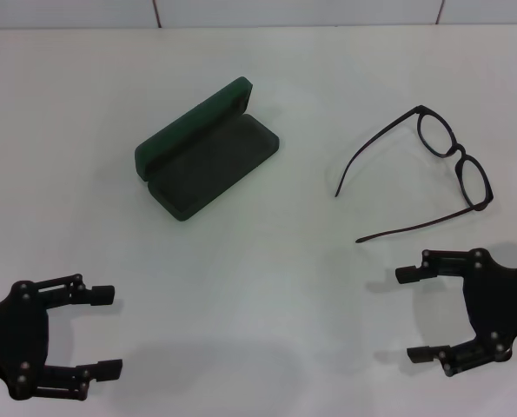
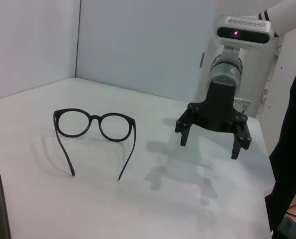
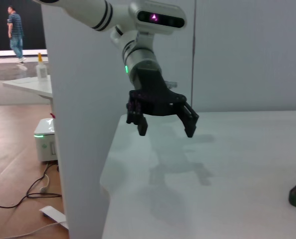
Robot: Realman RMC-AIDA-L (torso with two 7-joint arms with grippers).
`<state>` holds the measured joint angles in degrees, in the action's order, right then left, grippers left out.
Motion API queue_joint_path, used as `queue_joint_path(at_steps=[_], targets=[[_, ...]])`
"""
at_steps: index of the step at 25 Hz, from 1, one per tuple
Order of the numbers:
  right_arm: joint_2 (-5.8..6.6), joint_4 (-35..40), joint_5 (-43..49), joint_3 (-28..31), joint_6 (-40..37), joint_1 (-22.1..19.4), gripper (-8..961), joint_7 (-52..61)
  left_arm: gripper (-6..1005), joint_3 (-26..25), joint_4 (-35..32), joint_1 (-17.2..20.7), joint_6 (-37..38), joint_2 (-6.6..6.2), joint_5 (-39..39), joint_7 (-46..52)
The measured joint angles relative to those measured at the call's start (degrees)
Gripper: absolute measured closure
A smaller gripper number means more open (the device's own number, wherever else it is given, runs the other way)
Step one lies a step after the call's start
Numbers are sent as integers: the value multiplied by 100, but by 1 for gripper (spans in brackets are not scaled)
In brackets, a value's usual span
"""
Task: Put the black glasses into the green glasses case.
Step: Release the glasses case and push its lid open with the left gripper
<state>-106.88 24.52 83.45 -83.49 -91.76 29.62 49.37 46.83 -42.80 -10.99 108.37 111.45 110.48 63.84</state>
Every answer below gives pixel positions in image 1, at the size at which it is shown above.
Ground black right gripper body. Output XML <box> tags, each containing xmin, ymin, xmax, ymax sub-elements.
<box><xmin>464</xmin><ymin>248</ymin><xmax>517</xmax><ymax>364</ymax></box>

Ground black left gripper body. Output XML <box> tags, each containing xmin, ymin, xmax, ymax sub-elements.
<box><xmin>0</xmin><ymin>280</ymin><xmax>53</xmax><ymax>400</ymax></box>

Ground black glasses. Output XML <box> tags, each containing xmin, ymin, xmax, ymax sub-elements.
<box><xmin>334</xmin><ymin>104</ymin><xmax>494</xmax><ymax>244</ymax></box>

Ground green glasses case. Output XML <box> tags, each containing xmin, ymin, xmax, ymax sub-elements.
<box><xmin>134</xmin><ymin>76</ymin><xmax>281</xmax><ymax>222</ymax></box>

